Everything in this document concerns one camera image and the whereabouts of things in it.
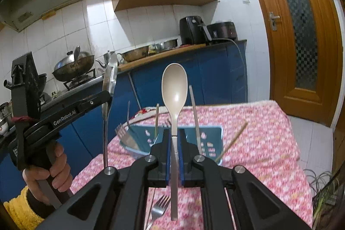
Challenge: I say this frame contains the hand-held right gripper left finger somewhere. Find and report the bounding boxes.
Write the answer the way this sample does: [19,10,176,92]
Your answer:
[35,128,171,230]

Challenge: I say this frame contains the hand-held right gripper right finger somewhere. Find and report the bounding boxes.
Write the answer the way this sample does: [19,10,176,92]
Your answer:
[179,128,313,230]

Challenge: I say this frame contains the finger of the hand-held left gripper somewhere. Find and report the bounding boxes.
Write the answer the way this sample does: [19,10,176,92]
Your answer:
[78,91,113,114]

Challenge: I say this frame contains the metal spoon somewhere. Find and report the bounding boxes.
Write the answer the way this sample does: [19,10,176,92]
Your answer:
[102,53,119,169]

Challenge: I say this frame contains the light blue utensil basket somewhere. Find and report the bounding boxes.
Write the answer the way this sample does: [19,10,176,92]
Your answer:
[119,122,224,166]

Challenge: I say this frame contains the wooden chopstick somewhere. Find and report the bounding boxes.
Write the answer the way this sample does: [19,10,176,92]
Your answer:
[154,103,160,139]
[216,122,249,162]

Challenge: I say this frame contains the beige plastic spoon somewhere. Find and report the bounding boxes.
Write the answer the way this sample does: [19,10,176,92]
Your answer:
[161,63,188,221]

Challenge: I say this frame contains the person's left hand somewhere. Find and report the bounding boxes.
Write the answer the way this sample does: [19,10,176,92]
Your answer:
[22,142,74,206]

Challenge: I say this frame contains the metal pot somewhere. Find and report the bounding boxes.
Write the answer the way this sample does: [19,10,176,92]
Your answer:
[0,102,14,136]

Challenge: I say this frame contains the black frying pan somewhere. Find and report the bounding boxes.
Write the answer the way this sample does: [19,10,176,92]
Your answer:
[3,73,48,96]

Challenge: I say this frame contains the gas stove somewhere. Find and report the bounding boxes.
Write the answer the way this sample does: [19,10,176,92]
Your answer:
[63,68,97,91]

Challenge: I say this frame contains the thin grey rod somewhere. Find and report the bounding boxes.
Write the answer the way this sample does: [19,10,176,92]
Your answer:
[128,72,142,110]

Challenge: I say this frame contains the wok with metal lid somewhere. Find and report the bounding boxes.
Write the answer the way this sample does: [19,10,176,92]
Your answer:
[52,45,95,82]

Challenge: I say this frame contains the metal kettle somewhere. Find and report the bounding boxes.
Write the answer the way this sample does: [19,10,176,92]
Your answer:
[96,50,122,69]

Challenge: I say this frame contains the grey metal utensil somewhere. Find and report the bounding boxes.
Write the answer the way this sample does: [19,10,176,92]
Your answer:
[189,85,202,155]

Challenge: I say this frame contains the metal fork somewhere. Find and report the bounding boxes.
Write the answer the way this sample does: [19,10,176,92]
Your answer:
[115,101,136,151]
[147,196,171,230]

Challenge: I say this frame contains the metal colander basin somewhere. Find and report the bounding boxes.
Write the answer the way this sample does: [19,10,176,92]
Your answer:
[119,45,150,63]

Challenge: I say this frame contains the pink floral tablecloth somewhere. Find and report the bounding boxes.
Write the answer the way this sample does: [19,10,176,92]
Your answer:
[70,101,314,230]

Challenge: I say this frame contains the metal bowl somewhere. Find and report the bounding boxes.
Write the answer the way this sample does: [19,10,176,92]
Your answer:
[155,39,179,52]

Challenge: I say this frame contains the blue base cabinets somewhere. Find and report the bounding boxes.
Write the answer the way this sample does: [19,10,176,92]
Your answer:
[0,40,248,187]

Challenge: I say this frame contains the black air fryer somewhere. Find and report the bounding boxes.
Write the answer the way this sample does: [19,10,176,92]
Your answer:
[179,16,212,46]

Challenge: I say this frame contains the wooden door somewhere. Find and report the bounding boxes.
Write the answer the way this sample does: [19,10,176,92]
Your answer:
[237,0,345,127]

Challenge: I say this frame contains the black rice cooker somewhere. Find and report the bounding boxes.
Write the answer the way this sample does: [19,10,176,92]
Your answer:
[207,21,238,42]

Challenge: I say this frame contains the green potted plant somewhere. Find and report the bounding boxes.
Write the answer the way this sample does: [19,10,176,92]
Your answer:
[303,169,341,223]

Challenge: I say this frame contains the white power cable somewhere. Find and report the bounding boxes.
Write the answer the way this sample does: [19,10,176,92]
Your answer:
[213,38,248,103]

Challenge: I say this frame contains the metal door handle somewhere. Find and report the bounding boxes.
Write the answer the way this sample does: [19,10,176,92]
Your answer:
[269,12,281,31]

